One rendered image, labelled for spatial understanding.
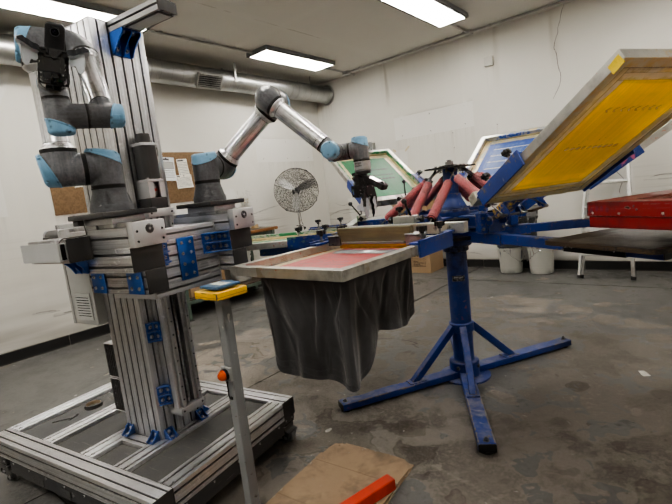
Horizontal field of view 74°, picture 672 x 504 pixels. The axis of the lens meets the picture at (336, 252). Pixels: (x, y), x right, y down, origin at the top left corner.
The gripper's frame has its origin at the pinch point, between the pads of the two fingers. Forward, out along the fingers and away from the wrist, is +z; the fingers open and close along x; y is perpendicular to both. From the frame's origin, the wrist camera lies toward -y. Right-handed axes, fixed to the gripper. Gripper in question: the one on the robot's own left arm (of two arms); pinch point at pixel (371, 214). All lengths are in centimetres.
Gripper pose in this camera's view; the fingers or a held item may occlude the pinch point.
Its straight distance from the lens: 204.0
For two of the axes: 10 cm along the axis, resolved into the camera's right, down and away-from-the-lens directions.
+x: -6.2, 1.8, -7.6
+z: 1.2, 9.8, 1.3
